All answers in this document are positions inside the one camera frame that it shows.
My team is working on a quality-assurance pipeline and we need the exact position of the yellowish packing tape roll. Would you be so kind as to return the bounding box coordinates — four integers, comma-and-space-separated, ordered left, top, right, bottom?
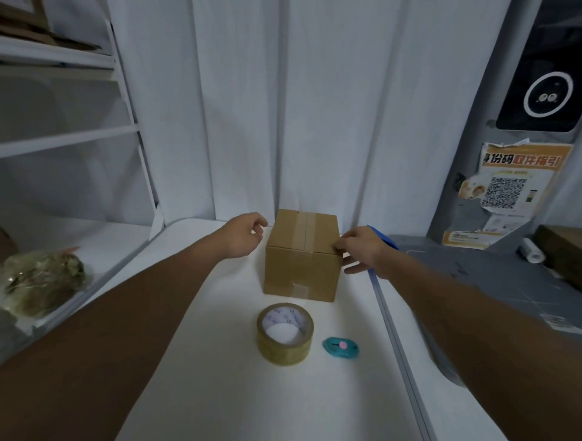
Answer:
256, 303, 315, 366

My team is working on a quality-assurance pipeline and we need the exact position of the person's left forearm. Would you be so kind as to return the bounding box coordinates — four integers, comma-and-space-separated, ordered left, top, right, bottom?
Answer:
0, 236, 233, 441

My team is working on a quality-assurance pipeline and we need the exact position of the small white paper roll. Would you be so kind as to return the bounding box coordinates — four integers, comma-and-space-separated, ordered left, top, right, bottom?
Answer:
518, 237, 546, 264

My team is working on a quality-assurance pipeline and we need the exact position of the white sticker on mat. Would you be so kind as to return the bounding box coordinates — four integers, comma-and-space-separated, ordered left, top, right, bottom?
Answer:
538, 313, 582, 335

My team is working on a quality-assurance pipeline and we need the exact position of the orange poster with square code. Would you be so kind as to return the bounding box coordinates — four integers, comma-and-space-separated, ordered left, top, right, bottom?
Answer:
480, 138, 574, 217

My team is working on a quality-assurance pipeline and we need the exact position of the brown taped parcel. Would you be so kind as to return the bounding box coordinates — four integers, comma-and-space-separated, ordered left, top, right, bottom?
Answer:
532, 225, 582, 291

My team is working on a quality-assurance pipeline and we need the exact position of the white curtain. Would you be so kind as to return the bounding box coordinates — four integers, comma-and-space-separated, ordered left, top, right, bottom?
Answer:
107, 0, 582, 237

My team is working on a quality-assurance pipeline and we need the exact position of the teal box cutter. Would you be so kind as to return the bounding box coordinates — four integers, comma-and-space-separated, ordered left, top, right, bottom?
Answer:
321, 336, 360, 360

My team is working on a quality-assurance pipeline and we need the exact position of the blue round tape dispenser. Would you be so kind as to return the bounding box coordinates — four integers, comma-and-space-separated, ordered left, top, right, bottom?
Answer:
366, 225, 401, 276

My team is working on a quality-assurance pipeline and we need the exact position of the small torn picture sticker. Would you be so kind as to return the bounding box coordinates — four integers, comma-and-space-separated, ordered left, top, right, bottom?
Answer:
457, 177, 485, 201

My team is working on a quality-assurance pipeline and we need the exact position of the small white paper notice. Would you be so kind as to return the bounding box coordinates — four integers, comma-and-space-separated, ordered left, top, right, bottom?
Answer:
481, 214, 528, 235

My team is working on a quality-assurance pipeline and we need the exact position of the brown cardboard box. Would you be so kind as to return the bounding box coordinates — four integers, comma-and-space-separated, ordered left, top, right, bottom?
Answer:
263, 208, 343, 304

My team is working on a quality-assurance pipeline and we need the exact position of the small orange label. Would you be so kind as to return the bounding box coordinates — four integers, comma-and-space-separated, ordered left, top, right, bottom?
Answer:
441, 230, 501, 251

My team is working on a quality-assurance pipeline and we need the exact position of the grey cutting mat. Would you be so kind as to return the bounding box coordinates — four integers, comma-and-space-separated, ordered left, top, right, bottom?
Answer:
386, 234, 582, 387

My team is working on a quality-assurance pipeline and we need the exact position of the white metal shelf rack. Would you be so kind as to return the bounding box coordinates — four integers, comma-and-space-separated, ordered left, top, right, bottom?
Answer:
0, 0, 166, 364

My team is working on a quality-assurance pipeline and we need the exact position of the person's right hand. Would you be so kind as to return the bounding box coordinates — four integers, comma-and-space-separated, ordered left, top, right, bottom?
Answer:
333, 225, 394, 279

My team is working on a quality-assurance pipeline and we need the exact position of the person's left hand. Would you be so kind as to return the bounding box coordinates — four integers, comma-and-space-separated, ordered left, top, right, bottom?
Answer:
222, 212, 270, 260

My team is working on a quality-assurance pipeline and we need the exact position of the black screen with white ring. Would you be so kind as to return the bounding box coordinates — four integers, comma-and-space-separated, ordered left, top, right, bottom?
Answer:
495, 0, 582, 133

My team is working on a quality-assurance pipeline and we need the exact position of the crumpled clear plastic bag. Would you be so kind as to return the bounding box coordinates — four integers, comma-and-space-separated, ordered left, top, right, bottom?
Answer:
0, 247, 88, 319

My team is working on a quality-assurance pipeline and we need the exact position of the person's right forearm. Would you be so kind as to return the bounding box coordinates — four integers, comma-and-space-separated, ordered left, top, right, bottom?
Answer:
380, 250, 582, 441

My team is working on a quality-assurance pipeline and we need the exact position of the grey kiosk pillar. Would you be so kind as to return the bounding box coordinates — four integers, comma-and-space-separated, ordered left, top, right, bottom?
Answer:
427, 0, 582, 251

